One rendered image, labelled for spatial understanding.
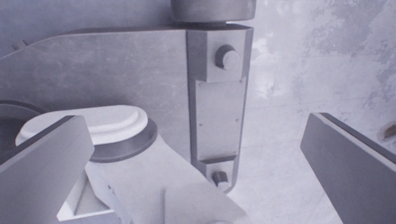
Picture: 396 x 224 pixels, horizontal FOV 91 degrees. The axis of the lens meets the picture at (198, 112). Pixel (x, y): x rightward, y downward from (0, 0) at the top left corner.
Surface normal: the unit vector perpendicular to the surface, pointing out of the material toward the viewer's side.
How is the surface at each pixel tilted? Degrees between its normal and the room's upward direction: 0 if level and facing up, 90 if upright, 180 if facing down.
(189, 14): 43
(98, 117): 90
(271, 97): 0
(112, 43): 0
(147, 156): 90
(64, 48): 0
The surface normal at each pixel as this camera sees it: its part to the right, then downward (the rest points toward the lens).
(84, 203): -0.01, -0.88
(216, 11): -0.02, 0.50
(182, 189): -0.10, -0.99
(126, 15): 0.19, 0.47
